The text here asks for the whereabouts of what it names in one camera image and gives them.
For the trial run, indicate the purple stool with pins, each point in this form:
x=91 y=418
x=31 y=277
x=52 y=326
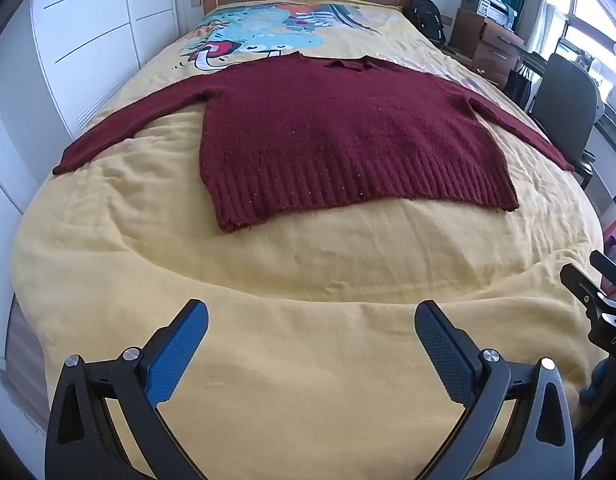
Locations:
x=615 y=237

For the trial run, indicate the white desk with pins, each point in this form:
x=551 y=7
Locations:
x=610 y=160

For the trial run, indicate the grey office chair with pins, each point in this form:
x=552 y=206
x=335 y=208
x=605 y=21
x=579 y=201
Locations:
x=567 y=100

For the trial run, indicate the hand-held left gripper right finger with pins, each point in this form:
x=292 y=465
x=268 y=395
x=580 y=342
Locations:
x=445 y=355

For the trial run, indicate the person's right hand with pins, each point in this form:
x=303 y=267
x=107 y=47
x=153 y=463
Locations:
x=595 y=385

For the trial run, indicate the wooden drawer cabinet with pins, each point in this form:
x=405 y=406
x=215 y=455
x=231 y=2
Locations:
x=490 y=45

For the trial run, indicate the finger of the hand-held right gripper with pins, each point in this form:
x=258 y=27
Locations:
x=607 y=264
x=580 y=287

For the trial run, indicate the white wardrobe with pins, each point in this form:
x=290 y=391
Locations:
x=88 y=35

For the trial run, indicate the white printer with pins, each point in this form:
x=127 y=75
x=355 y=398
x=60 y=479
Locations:
x=492 y=7

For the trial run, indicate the black backpack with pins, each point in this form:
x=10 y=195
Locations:
x=427 y=17

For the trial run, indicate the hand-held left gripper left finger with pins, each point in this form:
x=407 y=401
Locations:
x=180 y=345

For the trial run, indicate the window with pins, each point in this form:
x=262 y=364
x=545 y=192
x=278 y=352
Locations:
x=587 y=5

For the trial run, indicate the maroon knitted sweater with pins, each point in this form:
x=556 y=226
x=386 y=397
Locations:
x=338 y=135

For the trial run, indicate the yellow printed blanket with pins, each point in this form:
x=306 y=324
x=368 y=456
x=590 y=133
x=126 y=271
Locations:
x=288 y=285

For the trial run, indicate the black bag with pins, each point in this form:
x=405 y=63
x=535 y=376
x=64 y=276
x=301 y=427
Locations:
x=521 y=87

